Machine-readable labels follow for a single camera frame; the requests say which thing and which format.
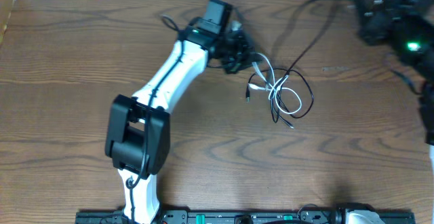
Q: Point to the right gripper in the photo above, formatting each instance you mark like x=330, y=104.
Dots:
x=367, y=5

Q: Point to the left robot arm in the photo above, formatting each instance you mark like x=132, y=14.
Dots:
x=138, y=135

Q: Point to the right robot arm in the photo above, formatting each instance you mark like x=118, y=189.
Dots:
x=402, y=25

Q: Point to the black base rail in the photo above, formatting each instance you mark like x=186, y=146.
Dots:
x=188, y=217

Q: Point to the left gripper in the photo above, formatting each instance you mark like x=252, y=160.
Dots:
x=242, y=55

